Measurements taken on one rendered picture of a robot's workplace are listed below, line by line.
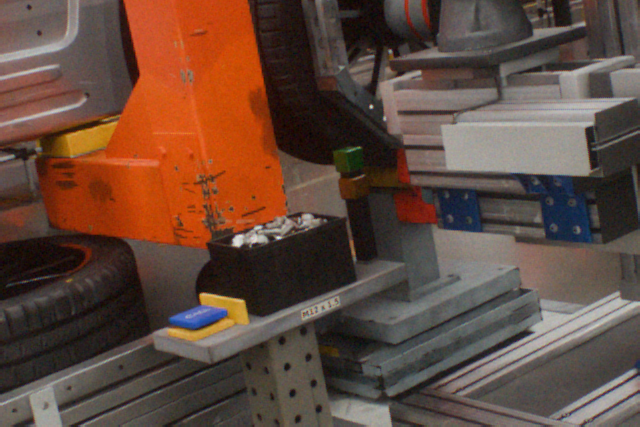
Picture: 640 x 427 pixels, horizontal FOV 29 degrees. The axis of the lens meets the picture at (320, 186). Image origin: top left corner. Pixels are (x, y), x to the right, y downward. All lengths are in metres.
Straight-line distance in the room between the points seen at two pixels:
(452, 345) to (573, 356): 0.43
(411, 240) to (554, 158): 1.09
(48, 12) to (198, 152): 0.60
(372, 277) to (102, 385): 0.50
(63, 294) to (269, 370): 0.43
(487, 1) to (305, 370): 0.68
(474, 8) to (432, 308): 0.92
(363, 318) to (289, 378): 0.61
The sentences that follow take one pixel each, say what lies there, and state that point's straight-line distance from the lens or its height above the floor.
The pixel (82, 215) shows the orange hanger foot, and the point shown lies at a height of 0.56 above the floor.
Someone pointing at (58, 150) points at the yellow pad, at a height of 0.70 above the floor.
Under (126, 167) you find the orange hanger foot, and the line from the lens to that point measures 2.41.
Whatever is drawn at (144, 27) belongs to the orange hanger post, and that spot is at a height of 0.93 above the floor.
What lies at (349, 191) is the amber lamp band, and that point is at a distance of 2.18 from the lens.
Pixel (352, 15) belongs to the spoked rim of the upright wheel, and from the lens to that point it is 2.57.
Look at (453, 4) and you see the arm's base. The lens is 1.95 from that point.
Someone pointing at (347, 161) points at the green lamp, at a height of 0.64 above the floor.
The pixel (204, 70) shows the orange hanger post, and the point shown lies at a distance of 2.17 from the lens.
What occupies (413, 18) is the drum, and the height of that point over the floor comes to 0.84.
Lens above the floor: 1.03
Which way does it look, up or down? 11 degrees down
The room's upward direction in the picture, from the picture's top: 11 degrees counter-clockwise
